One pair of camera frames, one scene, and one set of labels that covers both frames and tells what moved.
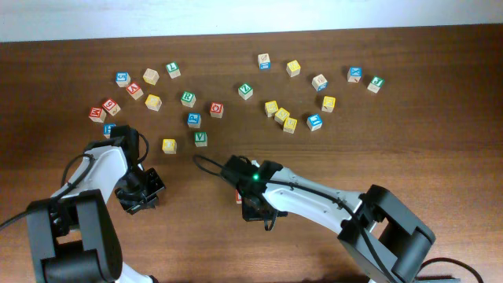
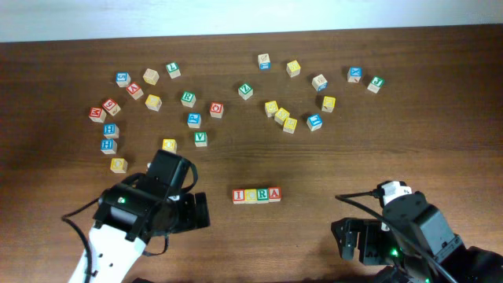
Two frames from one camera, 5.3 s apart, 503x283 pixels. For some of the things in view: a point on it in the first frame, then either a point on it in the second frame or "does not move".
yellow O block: x=169 y=145 does not move
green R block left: x=189 y=98 does not move
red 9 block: x=111 y=106 does not move
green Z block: x=245 y=91 does not move
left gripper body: x=138 y=189 -> x=185 y=215
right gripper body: x=250 y=213 -> x=379 y=245
